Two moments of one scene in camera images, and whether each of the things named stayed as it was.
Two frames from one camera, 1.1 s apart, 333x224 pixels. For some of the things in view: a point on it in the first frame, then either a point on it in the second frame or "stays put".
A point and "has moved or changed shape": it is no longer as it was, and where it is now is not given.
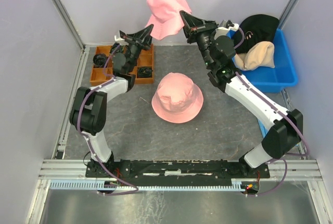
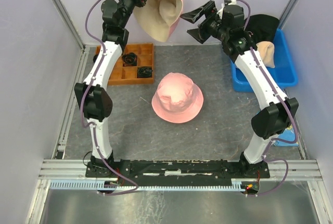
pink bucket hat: [164, 2] has moved or changed shape
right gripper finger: [196, 24] to [194, 15]
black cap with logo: [257, 28] stays put
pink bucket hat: [177, 99] stays put
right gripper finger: [191, 38] to [195, 33]
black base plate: [174, 171] stays put
